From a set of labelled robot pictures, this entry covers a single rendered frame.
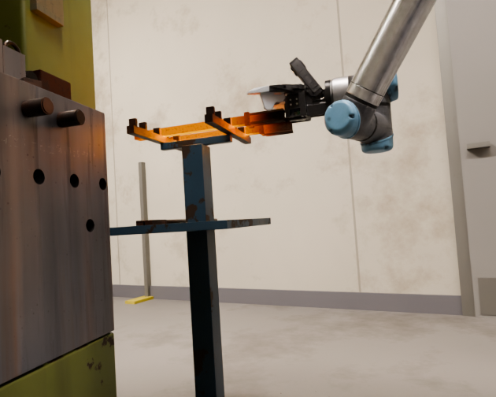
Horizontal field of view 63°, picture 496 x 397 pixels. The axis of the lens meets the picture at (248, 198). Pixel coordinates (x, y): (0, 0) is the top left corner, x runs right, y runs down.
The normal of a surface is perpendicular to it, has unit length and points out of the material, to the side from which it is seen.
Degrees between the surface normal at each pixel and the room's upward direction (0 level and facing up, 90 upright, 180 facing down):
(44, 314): 90
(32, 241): 90
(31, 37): 90
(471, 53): 90
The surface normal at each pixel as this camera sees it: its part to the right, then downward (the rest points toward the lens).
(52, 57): 0.96, -0.07
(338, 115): -0.68, 0.00
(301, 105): -0.32, -0.03
